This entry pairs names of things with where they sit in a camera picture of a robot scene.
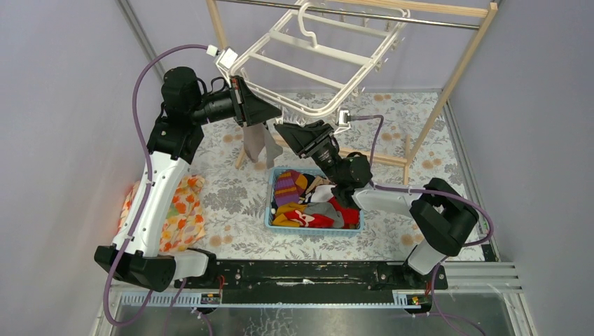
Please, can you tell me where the grey striped cuff sock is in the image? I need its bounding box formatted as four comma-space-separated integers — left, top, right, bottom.
263, 122, 283, 169

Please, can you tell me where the santa pattern white sock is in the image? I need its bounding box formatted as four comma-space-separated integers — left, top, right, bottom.
308, 184, 334, 203

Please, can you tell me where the floral patterned table mat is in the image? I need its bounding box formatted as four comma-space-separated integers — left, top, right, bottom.
191, 92, 466, 260

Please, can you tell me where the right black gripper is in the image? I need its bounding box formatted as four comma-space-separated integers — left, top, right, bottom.
274, 120, 343, 185

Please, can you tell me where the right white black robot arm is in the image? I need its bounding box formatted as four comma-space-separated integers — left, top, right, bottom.
275, 120, 479, 288

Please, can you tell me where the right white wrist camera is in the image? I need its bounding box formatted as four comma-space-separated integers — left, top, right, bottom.
335, 108, 351, 129

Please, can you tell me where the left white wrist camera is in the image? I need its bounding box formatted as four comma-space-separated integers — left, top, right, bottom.
206, 45, 239, 85

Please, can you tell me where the red white patterned sock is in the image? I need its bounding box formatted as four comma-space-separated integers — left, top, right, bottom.
284, 210, 334, 228

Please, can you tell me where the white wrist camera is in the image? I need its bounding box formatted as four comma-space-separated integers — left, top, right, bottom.
335, 108, 351, 129
206, 45, 239, 85

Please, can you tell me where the white plastic clip hanger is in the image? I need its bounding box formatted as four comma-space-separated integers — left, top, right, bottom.
230, 1, 411, 118

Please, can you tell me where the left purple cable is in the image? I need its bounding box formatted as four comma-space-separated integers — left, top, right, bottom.
102, 43, 216, 336

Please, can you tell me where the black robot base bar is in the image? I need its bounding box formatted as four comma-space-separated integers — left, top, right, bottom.
185, 260, 448, 298

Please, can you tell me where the metal hanging rod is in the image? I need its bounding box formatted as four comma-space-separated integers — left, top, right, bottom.
221, 0, 480, 31

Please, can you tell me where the purple orange striped sock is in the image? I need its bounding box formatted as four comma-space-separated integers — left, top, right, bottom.
274, 169, 308, 207

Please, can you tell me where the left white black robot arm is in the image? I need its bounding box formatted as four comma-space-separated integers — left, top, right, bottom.
94, 66, 282, 292

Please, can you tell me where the grey sock with red stripes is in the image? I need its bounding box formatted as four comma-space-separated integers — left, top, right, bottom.
243, 123, 265, 162

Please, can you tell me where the orange floral cloth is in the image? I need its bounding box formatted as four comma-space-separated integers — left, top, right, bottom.
116, 174, 207, 256

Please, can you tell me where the blue plastic sock basket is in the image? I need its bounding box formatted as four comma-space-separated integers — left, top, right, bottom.
264, 167, 364, 237

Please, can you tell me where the wooden drying rack frame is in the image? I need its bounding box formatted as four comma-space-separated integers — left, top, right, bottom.
206, 0, 499, 186

